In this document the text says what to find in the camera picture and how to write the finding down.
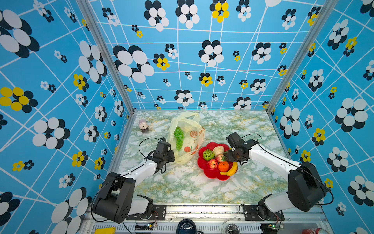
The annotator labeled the fake red strawberry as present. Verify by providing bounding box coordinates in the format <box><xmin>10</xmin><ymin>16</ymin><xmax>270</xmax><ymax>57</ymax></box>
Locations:
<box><xmin>215</xmin><ymin>154</ymin><xmax>226</xmax><ymax>163</ymax></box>

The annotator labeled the fake orange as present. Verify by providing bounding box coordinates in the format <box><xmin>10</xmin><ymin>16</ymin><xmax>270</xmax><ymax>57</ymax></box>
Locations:
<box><xmin>218</xmin><ymin>161</ymin><xmax>230</xmax><ymax>173</ymax></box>

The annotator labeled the fake yellow banana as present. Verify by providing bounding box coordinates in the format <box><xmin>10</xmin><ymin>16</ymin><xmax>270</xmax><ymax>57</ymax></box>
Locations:
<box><xmin>220</xmin><ymin>162</ymin><xmax>238</xmax><ymax>176</ymax></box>

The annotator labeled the fake green grapes bunch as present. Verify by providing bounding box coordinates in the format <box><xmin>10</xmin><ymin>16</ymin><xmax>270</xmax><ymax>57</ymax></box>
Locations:
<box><xmin>174</xmin><ymin>126</ymin><xmax>185</xmax><ymax>151</ymax></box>

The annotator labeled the fake red apple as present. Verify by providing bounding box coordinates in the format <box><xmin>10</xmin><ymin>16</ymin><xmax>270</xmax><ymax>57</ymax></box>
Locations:
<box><xmin>206</xmin><ymin>159</ymin><xmax>218</xmax><ymax>170</ymax></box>

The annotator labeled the translucent yellowish plastic bag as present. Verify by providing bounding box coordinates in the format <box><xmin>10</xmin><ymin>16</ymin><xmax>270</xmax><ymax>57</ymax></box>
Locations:
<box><xmin>168</xmin><ymin>112</ymin><xmax>206</xmax><ymax>164</ymax></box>

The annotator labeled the fake green custard apple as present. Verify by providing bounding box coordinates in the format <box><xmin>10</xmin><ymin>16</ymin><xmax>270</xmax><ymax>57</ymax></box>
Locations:
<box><xmin>203</xmin><ymin>149</ymin><xmax>215</xmax><ymax>161</ymax></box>

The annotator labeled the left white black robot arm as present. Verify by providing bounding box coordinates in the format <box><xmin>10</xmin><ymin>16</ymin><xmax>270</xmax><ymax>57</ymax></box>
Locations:
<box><xmin>90</xmin><ymin>137</ymin><xmax>175</xmax><ymax>224</ymax></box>

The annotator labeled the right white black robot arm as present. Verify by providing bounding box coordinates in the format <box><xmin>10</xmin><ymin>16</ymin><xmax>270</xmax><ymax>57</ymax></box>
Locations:
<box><xmin>226</xmin><ymin>132</ymin><xmax>331</xmax><ymax>220</ymax></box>

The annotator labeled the small pink roll object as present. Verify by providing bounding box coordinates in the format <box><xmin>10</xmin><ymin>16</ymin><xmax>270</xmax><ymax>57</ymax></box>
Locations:
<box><xmin>138</xmin><ymin>119</ymin><xmax>149</xmax><ymax>133</ymax></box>

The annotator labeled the red flower-shaped plate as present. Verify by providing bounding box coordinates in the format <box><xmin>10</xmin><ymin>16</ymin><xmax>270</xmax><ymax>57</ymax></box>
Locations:
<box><xmin>197</xmin><ymin>142</ymin><xmax>233</xmax><ymax>181</ymax></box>

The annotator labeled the yellow block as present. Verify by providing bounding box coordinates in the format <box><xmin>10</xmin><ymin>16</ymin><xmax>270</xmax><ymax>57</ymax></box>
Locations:
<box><xmin>94</xmin><ymin>227</ymin><xmax>116</xmax><ymax>234</ymax></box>

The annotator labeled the red can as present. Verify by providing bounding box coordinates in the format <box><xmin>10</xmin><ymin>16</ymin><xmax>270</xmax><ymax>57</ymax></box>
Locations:
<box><xmin>302</xmin><ymin>228</ymin><xmax>329</xmax><ymax>234</ymax></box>

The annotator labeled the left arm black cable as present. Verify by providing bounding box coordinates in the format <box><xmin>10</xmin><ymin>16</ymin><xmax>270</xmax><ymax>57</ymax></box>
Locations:
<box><xmin>138</xmin><ymin>137</ymin><xmax>161</xmax><ymax>160</ymax></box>

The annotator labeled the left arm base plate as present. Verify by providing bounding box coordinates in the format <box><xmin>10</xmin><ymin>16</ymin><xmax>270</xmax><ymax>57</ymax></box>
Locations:
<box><xmin>126</xmin><ymin>204</ymin><xmax>167</xmax><ymax>221</ymax></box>

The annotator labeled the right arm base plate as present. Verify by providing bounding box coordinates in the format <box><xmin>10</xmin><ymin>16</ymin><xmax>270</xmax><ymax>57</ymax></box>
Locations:
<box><xmin>239</xmin><ymin>204</ymin><xmax>284</xmax><ymax>221</ymax></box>

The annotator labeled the aluminium front rail frame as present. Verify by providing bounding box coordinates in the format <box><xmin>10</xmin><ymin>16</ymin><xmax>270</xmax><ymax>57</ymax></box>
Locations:
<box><xmin>79</xmin><ymin>203</ymin><xmax>333</xmax><ymax>234</ymax></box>

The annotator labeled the black round camera lens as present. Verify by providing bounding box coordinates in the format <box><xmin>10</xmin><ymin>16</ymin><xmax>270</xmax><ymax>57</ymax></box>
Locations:
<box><xmin>176</xmin><ymin>218</ymin><xmax>198</xmax><ymax>234</ymax></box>

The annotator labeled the left aluminium corner post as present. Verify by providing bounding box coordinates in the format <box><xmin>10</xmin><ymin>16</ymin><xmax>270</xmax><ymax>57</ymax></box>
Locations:
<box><xmin>77</xmin><ymin>0</ymin><xmax>134</xmax><ymax>116</ymax></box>

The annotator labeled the aluminium corner post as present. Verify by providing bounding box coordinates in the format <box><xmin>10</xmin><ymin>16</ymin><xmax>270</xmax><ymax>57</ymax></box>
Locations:
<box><xmin>77</xmin><ymin>0</ymin><xmax>134</xmax><ymax>116</ymax></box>
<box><xmin>266</xmin><ymin>0</ymin><xmax>339</xmax><ymax>115</ymax></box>

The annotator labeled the right aluminium corner post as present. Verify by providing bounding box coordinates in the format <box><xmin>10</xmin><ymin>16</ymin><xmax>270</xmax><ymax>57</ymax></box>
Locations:
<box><xmin>266</xmin><ymin>0</ymin><xmax>339</xmax><ymax>115</ymax></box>

